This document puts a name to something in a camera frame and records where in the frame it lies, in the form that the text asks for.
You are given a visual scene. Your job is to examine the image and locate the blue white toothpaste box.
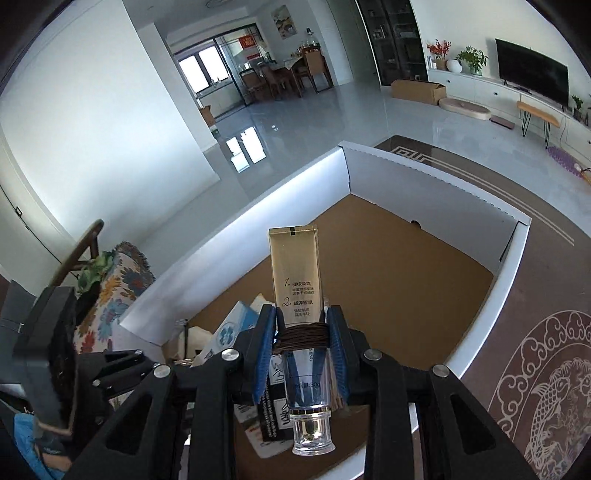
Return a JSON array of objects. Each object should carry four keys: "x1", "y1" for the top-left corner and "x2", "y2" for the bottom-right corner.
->
[{"x1": 193, "y1": 300, "x2": 288, "y2": 458}]

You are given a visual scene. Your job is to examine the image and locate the wooden dining table set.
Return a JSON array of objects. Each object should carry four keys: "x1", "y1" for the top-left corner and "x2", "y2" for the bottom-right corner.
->
[{"x1": 239, "y1": 44, "x2": 335, "y2": 101}]

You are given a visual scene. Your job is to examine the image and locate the brown cardboard box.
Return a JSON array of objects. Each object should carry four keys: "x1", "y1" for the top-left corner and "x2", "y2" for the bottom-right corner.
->
[{"x1": 391, "y1": 79, "x2": 447, "y2": 106}]

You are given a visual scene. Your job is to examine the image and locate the white round vase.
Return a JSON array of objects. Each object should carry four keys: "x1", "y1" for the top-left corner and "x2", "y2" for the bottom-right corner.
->
[{"x1": 446, "y1": 59, "x2": 463, "y2": 73}]

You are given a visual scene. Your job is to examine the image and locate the round beige floor cushion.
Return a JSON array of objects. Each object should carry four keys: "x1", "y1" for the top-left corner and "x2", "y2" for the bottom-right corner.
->
[{"x1": 438, "y1": 97, "x2": 492, "y2": 121}]

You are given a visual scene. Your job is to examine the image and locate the gold cosmetic tube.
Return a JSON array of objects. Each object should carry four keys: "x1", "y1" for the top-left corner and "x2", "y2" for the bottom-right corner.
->
[{"x1": 269, "y1": 225, "x2": 335, "y2": 457}]

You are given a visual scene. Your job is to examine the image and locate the white cardboard storage box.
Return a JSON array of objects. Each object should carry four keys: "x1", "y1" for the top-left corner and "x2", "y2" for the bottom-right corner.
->
[{"x1": 117, "y1": 140, "x2": 533, "y2": 480}]

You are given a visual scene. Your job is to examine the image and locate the floral cushion chair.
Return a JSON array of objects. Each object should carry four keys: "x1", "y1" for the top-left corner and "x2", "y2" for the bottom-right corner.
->
[{"x1": 50, "y1": 220, "x2": 155, "y2": 354}]

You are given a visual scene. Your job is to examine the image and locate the white tv cabinet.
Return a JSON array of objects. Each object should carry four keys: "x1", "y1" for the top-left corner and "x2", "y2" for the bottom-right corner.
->
[{"x1": 428, "y1": 69, "x2": 590, "y2": 166}]

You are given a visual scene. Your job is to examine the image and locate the black rectangular box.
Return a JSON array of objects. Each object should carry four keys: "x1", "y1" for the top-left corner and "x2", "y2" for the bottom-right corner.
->
[{"x1": 256, "y1": 355, "x2": 294, "y2": 442}]

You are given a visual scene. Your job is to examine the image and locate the green potted plant left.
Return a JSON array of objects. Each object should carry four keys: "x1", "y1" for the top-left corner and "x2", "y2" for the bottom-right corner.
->
[{"x1": 456, "y1": 45, "x2": 489, "y2": 75}]

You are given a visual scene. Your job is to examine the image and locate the small potted plant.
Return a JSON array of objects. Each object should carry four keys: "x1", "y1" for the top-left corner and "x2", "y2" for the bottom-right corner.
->
[{"x1": 572, "y1": 95, "x2": 584, "y2": 121}]

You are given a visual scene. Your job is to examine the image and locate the dark glass display cabinet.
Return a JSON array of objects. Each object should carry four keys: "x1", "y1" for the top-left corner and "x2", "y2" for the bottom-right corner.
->
[{"x1": 358, "y1": 0, "x2": 428, "y2": 86}]

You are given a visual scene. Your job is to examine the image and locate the black flat television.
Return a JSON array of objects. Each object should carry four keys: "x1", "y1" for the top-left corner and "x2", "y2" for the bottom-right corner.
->
[{"x1": 495, "y1": 39, "x2": 570, "y2": 107}]

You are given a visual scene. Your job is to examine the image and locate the red flower bouquet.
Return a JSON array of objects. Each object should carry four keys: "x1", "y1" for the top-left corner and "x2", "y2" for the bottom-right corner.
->
[{"x1": 427, "y1": 39, "x2": 452, "y2": 71}]

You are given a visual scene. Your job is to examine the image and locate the wooden bench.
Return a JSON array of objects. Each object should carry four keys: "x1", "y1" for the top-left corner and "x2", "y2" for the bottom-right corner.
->
[{"x1": 516, "y1": 101, "x2": 560, "y2": 139}]

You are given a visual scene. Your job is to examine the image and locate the framed wall painting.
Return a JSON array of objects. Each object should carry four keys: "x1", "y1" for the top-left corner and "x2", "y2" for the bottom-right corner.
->
[{"x1": 271, "y1": 5, "x2": 297, "y2": 39}]

